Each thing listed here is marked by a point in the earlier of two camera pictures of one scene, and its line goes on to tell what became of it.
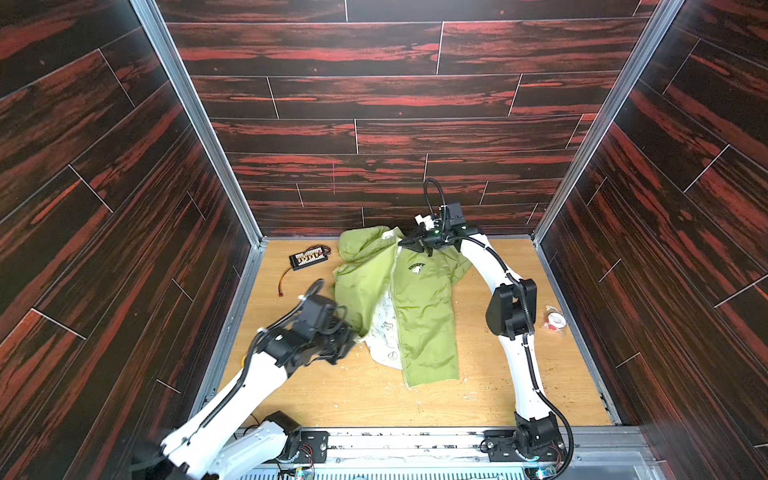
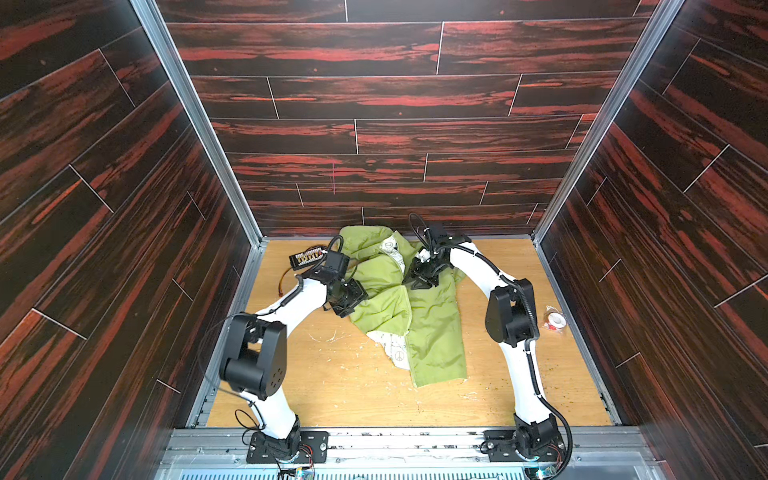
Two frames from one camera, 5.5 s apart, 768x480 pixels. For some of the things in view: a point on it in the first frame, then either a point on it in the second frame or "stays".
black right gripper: x=420 y=238 to x=422 y=275
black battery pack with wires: x=313 y=255 stays
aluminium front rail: x=586 y=452 stays
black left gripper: x=339 y=343 to x=349 y=292
